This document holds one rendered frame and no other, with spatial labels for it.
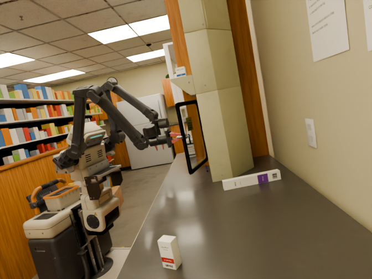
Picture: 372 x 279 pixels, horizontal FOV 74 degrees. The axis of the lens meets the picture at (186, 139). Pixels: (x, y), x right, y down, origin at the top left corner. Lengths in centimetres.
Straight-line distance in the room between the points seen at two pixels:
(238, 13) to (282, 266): 143
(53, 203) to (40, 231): 20
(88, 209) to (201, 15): 138
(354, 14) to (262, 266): 66
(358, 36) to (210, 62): 69
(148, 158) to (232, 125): 523
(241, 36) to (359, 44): 102
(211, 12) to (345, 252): 114
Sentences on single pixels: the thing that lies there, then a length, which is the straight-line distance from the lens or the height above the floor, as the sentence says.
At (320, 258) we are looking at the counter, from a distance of 74.
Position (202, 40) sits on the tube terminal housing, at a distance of 130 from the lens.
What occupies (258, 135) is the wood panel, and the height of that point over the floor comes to 108.
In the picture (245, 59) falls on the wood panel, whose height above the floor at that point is 158.
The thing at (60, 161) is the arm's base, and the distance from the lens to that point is 165.
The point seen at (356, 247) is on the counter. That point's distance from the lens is 78.
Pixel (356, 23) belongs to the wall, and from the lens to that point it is 79.
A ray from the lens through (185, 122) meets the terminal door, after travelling 136.
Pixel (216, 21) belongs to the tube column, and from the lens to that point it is 140.
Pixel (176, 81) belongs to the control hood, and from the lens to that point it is 128.
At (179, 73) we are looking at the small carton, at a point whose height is 154.
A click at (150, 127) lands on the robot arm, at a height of 128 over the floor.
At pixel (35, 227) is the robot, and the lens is 199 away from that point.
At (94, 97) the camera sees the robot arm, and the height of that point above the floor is 150.
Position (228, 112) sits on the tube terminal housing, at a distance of 132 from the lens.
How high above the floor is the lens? 136
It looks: 8 degrees down
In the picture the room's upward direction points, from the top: 11 degrees counter-clockwise
